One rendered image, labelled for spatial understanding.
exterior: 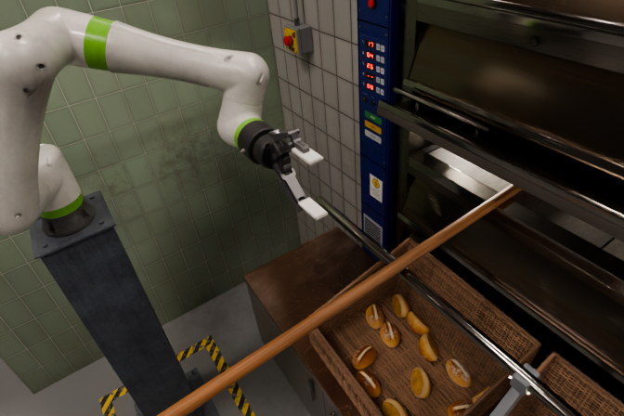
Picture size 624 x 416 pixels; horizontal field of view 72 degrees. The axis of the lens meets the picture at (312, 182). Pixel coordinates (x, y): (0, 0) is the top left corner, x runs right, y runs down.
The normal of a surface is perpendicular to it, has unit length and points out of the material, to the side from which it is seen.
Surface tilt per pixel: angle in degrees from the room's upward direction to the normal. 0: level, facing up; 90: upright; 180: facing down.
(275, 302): 0
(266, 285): 0
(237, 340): 0
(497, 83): 70
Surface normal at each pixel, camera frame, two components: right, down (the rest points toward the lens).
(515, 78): -0.81, 0.08
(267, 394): -0.08, -0.81
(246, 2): 0.55, 0.45
